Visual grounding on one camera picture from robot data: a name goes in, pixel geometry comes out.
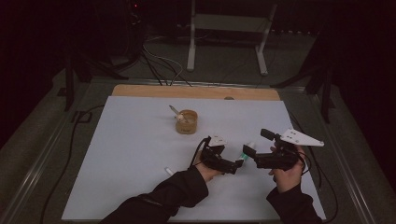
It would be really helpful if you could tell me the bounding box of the white metal stand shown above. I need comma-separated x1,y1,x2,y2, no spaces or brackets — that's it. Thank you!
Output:
186,0,278,77

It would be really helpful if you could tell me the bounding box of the dark equipment with red light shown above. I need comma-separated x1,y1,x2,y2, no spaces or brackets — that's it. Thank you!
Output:
123,0,147,63

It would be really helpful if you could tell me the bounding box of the person's left hand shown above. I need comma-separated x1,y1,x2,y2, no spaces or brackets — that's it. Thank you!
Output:
194,161,225,183

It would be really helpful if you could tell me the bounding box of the person's right hand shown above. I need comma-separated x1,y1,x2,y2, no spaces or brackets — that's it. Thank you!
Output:
268,146,308,194

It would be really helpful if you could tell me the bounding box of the left hand-held gripper cable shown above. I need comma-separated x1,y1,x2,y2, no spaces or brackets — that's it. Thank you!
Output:
188,136,210,171

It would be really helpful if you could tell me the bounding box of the white floor cable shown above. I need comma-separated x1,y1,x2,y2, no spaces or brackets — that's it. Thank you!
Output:
142,35,185,87

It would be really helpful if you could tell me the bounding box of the hand-held gripper cable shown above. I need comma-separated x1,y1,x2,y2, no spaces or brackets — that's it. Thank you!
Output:
188,136,210,171
298,151,313,177

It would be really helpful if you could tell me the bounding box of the pale blue table mat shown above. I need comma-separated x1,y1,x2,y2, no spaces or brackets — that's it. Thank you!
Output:
61,95,327,222

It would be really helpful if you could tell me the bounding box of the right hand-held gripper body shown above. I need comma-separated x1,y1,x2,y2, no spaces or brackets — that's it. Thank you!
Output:
255,128,325,171

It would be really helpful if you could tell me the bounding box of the black metal stand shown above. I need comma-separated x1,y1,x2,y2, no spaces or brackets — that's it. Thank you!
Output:
270,31,336,124
64,55,130,112

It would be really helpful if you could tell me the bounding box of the black floor cable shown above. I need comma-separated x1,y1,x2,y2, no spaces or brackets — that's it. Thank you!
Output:
288,110,339,224
40,105,106,224

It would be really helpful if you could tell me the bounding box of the bundle of black cables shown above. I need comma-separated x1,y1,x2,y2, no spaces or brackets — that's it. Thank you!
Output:
141,50,193,88

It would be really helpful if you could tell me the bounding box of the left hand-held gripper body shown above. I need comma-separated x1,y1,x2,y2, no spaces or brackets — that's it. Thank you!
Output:
200,134,239,175

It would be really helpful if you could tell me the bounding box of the right hand-held gripper cable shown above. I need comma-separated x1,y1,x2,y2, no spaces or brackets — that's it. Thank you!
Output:
298,151,313,177

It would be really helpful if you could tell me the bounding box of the round wooden pen holder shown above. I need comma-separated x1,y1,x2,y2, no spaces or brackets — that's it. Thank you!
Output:
175,109,199,135

